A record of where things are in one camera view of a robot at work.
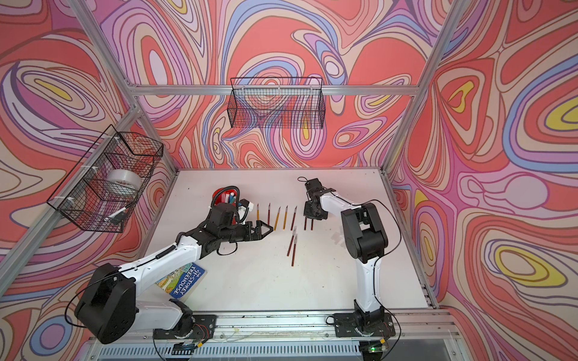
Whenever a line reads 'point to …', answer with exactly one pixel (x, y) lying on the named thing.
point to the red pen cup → (226, 195)
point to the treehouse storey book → (182, 283)
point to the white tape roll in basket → (126, 177)
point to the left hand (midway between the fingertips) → (267, 231)
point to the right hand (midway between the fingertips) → (313, 219)
